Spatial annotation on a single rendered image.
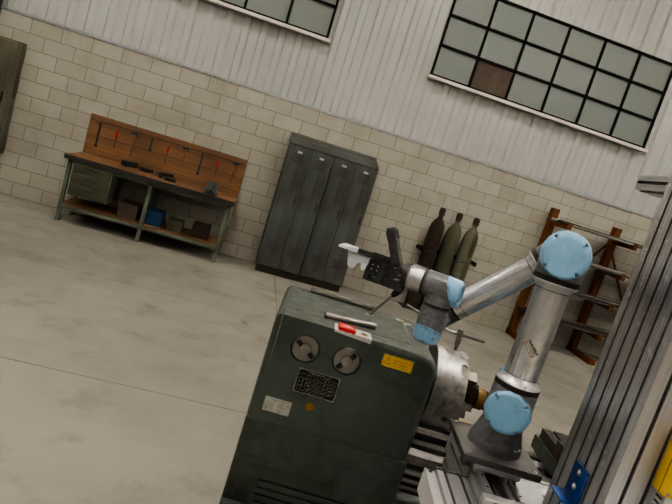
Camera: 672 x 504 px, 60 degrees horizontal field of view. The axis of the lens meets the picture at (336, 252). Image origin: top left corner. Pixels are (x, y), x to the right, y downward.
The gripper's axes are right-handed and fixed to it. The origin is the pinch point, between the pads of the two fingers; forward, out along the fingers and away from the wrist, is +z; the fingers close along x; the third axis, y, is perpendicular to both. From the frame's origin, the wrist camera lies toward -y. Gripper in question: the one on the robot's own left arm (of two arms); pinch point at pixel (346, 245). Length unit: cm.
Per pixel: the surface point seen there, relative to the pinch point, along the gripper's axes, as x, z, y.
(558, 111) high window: 767, 12, -299
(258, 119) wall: 576, 384, -125
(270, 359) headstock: 28, 21, 46
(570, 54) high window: 749, 23, -380
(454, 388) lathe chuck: 62, -37, 36
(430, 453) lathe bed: 67, -37, 63
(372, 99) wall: 641, 255, -211
